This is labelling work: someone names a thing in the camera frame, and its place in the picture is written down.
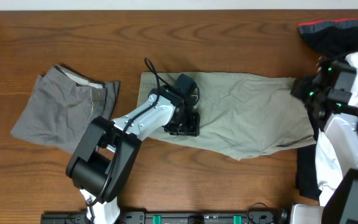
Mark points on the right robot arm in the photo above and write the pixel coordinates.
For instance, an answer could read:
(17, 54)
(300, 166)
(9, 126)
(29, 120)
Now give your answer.
(328, 100)

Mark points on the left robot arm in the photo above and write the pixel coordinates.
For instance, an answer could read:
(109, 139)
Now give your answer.
(103, 159)

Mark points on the folded grey shorts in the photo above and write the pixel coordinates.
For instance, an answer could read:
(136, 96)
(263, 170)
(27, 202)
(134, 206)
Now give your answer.
(61, 106)

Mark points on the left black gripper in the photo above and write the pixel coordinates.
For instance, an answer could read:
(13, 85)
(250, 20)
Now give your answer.
(194, 130)

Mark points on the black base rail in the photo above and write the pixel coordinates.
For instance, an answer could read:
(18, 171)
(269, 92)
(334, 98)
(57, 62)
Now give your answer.
(257, 213)

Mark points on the black garment with red trim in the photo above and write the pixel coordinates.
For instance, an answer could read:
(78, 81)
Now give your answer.
(331, 38)

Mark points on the khaki beige shorts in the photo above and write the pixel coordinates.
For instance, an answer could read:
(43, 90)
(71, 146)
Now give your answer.
(245, 116)

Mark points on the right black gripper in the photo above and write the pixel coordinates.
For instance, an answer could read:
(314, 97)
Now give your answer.
(298, 89)

